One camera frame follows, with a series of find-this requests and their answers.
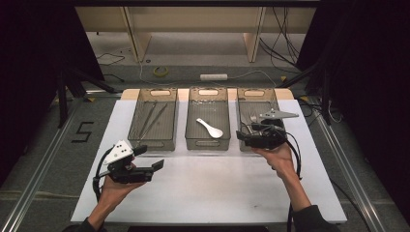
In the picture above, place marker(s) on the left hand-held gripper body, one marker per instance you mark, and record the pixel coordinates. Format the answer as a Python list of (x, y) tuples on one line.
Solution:
[(119, 154)]

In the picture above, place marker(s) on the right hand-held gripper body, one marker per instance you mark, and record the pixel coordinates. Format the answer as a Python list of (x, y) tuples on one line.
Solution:
[(267, 138)]

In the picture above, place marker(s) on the transparent grey plastic bin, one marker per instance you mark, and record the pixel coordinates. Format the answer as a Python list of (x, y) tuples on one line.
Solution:
[(154, 121), (208, 109), (254, 104)]

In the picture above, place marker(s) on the white ceramic spoon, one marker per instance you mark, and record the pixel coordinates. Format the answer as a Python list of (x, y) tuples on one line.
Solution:
[(214, 131)]

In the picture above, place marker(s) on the metal chopstick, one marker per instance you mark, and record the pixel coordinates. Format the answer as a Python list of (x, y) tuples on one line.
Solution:
[(155, 120), (148, 119)]

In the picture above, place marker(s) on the person's right hand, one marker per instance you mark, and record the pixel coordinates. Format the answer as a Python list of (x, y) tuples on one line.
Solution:
[(280, 159)]

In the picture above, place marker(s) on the person's left hand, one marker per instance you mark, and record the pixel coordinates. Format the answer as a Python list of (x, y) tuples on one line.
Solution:
[(114, 195)]

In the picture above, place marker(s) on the white power strip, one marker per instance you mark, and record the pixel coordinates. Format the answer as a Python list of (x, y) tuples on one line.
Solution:
[(213, 77)]

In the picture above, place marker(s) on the black metal stand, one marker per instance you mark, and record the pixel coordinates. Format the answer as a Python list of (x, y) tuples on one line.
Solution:
[(63, 96), (325, 96)]

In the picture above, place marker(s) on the yellow tape roll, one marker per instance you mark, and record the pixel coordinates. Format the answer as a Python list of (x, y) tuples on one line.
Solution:
[(156, 71)]

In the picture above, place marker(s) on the black curtain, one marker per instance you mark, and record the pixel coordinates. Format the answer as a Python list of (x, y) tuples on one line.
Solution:
[(370, 80), (32, 64)]

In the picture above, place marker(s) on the beige wooden shelf unit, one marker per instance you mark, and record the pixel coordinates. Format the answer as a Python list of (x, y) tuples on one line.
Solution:
[(193, 19)]

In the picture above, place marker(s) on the aluminium floor rail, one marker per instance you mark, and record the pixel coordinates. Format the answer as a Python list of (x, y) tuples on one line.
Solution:
[(349, 174), (38, 175)]

